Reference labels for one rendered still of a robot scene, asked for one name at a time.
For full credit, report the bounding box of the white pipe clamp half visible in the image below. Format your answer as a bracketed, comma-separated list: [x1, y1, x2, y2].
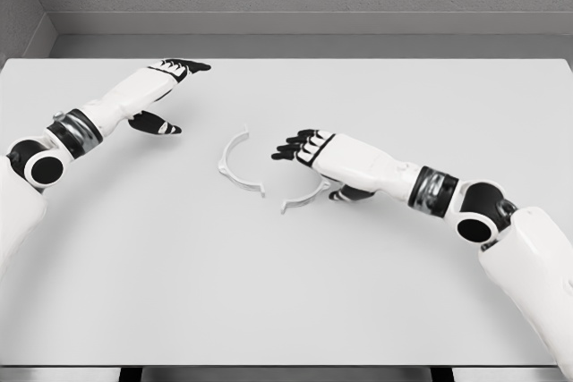
[218, 124, 267, 199]
[279, 181, 331, 216]

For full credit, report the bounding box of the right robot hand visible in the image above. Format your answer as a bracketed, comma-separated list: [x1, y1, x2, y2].
[270, 129, 387, 203]

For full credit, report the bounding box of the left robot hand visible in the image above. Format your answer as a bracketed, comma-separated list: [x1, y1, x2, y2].
[108, 57, 212, 136]

